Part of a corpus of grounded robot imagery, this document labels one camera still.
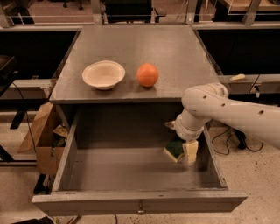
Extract green and yellow sponge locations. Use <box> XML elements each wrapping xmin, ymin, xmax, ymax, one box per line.
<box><xmin>164</xmin><ymin>139</ymin><xmax>185</xmax><ymax>163</ymax></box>

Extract grey cabinet with counter top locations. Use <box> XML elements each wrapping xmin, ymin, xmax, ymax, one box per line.
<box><xmin>50</xmin><ymin>24</ymin><xmax>219</xmax><ymax>127</ymax></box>

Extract black floor cable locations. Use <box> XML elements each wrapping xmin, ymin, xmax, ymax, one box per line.
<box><xmin>211</xmin><ymin>125</ymin><xmax>264</xmax><ymax>156</ymax></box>

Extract thin black left cable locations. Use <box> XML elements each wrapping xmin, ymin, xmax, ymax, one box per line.
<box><xmin>11</xmin><ymin>81</ymin><xmax>38</xmax><ymax>154</ymax></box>

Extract metal drawer knob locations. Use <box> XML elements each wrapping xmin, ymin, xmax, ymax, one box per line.
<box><xmin>136</xmin><ymin>202</ymin><xmax>145</xmax><ymax>215</ymax></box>

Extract orange ball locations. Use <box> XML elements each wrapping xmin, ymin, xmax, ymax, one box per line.
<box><xmin>136</xmin><ymin>63</ymin><xmax>159</xmax><ymax>88</ymax></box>

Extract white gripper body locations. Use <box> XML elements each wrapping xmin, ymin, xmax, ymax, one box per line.
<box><xmin>174</xmin><ymin>109</ymin><xmax>210</xmax><ymax>142</ymax></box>

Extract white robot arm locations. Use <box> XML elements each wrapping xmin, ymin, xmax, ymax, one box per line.
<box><xmin>165</xmin><ymin>83</ymin><xmax>280</xmax><ymax>165</ymax></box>

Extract small yellow foam piece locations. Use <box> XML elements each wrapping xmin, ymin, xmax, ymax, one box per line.
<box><xmin>230</xmin><ymin>73</ymin><xmax>246</xmax><ymax>81</ymax></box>

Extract black equipment at left edge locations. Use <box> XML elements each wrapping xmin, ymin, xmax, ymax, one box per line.
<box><xmin>0</xmin><ymin>55</ymin><xmax>18</xmax><ymax>96</ymax></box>

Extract brown cardboard box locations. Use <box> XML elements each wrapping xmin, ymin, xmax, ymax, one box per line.
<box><xmin>18</xmin><ymin>102</ymin><xmax>64</xmax><ymax>175</ymax></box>

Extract white paper bowl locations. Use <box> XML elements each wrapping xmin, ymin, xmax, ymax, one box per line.
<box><xmin>82</xmin><ymin>60</ymin><xmax>125</xmax><ymax>90</ymax></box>

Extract open grey top drawer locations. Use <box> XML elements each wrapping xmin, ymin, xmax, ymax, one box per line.
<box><xmin>31</xmin><ymin>102</ymin><xmax>248</xmax><ymax>217</ymax></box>

